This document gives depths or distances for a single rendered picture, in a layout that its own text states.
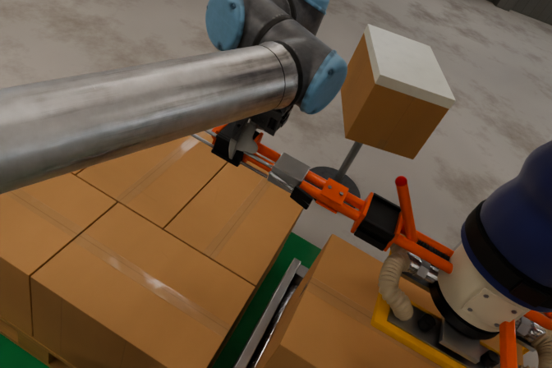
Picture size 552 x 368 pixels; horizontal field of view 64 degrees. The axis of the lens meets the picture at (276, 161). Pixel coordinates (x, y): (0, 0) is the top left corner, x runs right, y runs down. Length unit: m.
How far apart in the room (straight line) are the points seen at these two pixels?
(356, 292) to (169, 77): 0.89
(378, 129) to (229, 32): 1.73
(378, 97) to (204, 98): 1.78
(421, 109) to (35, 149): 2.04
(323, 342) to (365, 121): 1.40
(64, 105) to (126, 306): 1.13
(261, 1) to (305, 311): 0.74
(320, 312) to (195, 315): 0.51
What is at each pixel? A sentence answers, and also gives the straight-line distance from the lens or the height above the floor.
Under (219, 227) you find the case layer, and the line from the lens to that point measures 1.73.
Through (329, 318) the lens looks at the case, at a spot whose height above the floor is 0.95.
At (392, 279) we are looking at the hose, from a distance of 0.94.
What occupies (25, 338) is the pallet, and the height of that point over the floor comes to 0.11.
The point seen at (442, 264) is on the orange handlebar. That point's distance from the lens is 0.97.
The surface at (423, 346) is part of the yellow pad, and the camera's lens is 0.99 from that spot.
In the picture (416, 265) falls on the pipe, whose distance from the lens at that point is 1.00.
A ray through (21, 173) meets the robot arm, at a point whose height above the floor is 1.55.
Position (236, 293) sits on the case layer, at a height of 0.54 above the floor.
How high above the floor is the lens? 1.85
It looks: 38 degrees down
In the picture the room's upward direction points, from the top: 24 degrees clockwise
